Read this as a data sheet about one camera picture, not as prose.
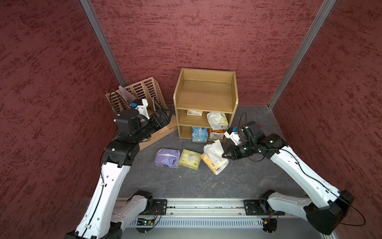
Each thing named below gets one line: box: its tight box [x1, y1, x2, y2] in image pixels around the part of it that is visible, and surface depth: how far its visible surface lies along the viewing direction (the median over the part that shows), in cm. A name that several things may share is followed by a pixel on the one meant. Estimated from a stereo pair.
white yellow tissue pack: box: [206, 112, 229, 131], surface depth 85 cm
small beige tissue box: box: [187, 110, 204, 117], surface depth 92 cm
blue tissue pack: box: [191, 126, 209, 143], surface depth 99 cm
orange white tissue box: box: [200, 139, 229, 176], surface depth 70 cm
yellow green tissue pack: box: [179, 148, 202, 171], surface depth 87 cm
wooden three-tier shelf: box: [173, 67, 239, 140], surface depth 86 cm
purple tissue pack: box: [154, 147, 181, 169], surface depth 87 cm
